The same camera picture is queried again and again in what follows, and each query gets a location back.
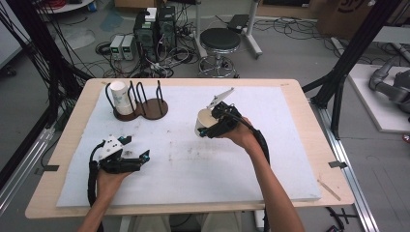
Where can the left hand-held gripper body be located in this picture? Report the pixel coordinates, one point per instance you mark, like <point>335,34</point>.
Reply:
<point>111,148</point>

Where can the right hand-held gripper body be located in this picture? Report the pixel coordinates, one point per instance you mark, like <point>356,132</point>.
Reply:
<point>229,119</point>

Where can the single white paper cup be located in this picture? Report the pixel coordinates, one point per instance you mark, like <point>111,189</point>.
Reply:
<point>203,120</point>

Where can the person's right hand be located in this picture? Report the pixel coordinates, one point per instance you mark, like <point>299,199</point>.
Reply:
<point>246,135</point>

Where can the person's left hand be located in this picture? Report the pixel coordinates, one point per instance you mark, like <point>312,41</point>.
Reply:
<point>108,185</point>

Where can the white foam mat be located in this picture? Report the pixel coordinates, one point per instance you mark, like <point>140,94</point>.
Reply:
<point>193,174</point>

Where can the black tape piece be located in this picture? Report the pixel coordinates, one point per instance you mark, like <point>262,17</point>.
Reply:
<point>337,164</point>
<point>51,168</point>

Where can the white table leg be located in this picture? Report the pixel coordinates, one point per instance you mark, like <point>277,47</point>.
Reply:
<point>258,220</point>
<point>126,224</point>

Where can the black round stool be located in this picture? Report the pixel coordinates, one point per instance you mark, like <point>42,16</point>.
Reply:
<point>220,38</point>

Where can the black flat device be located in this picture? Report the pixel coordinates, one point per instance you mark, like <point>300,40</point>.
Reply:
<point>238,22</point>

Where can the grey power supply unit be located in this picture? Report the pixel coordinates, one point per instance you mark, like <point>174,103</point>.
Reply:
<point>129,47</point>
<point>116,46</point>

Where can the person's legs in beige trousers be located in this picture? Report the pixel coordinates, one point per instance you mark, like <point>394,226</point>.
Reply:
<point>222,224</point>

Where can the black computer tower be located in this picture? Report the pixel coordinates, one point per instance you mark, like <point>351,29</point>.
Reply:
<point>145,38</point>
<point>167,29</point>

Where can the small white box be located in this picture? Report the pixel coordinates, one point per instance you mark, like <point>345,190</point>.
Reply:
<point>151,14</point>

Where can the thin wooden stick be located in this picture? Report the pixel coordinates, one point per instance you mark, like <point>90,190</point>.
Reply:
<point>328,190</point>

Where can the blue tape roll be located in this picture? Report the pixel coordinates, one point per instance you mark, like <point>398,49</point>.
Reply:
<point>92,6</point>

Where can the white floor board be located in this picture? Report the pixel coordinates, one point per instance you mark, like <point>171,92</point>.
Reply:
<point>374,106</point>

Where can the round white table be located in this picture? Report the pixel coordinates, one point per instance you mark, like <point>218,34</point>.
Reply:
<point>69,5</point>

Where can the brown cardboard box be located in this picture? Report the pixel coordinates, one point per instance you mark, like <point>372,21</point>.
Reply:
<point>341,16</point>

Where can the aluminium rail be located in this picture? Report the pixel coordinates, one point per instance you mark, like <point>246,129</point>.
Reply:
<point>22,167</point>
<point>348,167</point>

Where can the black metal frame post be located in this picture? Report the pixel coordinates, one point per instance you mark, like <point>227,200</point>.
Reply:
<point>42,48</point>
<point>357,45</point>

